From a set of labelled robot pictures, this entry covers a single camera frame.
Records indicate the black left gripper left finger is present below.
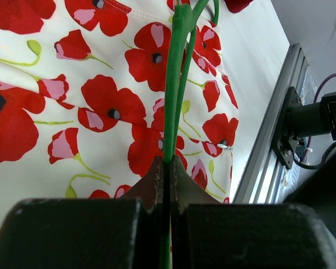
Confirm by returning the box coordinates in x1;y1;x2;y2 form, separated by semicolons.
0;157;164;268

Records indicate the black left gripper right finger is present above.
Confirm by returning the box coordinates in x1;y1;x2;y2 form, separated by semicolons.
169;155;336;269

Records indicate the red poppy print cloth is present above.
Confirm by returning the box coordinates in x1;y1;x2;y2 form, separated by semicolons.
0;0;240;253

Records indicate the green clothes hanger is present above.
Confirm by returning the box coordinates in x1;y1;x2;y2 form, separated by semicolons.
158;1;215;268

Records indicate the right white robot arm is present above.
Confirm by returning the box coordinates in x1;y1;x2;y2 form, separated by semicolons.
284;92;336;239

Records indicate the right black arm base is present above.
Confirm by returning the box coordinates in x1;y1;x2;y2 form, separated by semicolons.
272;86;336;170

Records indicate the red skirt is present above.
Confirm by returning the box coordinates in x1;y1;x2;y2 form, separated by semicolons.
224;0;253;13

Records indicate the aluminium mounting rail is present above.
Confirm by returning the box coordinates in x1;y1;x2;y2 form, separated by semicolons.
233;43;308;204

